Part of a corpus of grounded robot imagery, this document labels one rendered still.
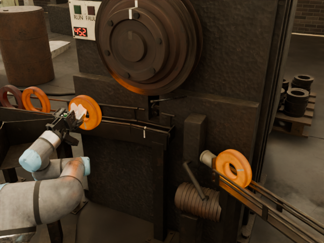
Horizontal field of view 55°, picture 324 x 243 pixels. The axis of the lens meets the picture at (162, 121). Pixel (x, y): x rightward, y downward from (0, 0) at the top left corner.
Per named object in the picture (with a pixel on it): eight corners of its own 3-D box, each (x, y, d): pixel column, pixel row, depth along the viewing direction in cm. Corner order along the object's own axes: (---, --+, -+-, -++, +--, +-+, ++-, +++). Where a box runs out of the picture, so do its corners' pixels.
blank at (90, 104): (69, 93, 137) (64, 96, 134) (98, 95, 130) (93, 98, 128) (77, 125, 143) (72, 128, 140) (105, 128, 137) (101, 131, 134)
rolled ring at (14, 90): (16, 86, 175) (20, 85, 178) (-6, 86, 183) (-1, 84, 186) (26, 116, 183) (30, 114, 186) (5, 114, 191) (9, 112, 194)
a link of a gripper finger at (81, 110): (87, 98, 131) (75, 112, 125) (92, 109, 134) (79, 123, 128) (82, 97, 132) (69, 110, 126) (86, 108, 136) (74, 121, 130)
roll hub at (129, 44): (110, 73, 136) (105, 5, 123) (169, 82, 126) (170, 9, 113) (103, 76, 132) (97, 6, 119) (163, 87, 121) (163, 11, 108)
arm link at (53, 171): (62, 184, 124) (59, 168, 116) (33, 187, 122) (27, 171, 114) (63, 168, 129) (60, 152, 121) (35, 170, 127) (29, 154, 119)
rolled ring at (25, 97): (16, 93, 179) (20, 91, 181) (33, 121, 183) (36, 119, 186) (34, 84, 169) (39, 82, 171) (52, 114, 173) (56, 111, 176)
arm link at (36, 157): (20, 168, 114) (14, 155, 108) (39, 148, 122) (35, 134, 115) (37, 177, 113) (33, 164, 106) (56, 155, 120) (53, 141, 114)
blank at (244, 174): (229, 187, 126) (223, 190, 124) (216, 151, 126) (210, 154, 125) (258, 186, 113) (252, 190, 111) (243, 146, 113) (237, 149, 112)
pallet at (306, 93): (183, 111, 324) (184, 71, 304) (209, 86, 389) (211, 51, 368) (307, 138, 276) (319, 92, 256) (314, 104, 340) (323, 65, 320)
